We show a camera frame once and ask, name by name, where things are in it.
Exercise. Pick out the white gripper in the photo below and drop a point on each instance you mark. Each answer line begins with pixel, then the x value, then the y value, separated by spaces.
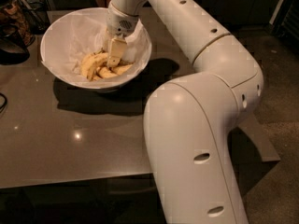
pixel 120 23

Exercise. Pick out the yellow banana bunch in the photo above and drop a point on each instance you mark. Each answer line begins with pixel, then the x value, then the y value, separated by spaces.
pixel 94 66

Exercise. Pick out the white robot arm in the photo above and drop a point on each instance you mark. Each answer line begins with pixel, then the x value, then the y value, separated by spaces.
pixel 187 119

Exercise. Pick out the white bowl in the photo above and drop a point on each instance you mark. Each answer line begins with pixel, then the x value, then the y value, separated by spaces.
pixel 62 34

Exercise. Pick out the white paper liner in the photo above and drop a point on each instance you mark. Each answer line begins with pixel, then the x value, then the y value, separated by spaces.
pixel 74 34

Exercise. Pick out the black kettle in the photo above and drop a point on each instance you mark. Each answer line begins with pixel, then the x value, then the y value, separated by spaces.
pixel 12 47

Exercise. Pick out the glass jar with snacks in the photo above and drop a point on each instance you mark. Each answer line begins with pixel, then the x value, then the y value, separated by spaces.
pixel 11 13

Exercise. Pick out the black wire rack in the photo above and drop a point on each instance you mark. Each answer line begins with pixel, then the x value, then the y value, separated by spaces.
pixel 36 13

